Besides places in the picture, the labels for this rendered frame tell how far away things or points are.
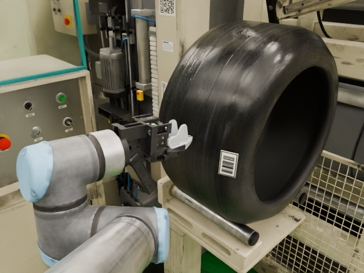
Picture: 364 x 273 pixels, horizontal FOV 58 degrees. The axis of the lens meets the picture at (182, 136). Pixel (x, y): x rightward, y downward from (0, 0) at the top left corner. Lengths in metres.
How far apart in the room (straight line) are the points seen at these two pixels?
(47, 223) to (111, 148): 0.16
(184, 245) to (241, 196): 0.67
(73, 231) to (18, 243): 0.86
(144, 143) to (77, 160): 0.16
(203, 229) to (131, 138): 0.53
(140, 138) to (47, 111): 0.69
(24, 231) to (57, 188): 0.86
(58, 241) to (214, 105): 0.42
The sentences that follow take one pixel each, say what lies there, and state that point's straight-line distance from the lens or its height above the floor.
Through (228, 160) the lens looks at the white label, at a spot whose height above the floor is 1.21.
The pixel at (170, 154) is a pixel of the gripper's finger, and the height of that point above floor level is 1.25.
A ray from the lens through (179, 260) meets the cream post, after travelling 1.51.
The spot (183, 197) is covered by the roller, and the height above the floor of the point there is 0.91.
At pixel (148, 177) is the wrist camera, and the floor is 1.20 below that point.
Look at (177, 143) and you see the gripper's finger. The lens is 0.72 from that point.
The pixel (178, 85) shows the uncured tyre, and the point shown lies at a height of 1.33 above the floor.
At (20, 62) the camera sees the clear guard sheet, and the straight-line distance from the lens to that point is 1.21.
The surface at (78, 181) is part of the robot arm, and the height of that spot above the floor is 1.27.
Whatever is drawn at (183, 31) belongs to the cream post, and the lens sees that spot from 1.04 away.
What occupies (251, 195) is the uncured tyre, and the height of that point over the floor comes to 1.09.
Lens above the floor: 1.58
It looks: 26 degrees down
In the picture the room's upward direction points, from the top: straight up
